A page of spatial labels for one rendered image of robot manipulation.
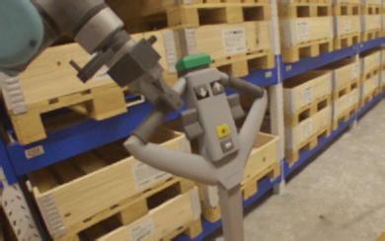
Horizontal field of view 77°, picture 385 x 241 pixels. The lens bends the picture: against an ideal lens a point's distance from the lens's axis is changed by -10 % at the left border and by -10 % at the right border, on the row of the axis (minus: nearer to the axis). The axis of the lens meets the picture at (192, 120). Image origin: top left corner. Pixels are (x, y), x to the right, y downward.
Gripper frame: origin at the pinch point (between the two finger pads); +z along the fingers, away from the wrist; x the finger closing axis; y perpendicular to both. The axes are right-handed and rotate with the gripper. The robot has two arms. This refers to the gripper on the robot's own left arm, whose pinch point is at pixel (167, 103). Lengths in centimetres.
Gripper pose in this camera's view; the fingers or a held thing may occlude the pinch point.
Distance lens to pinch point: 56.1
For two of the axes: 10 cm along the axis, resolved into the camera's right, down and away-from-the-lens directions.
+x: -5.7, 1.2, 8.1
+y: 5.1, -7.2, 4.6
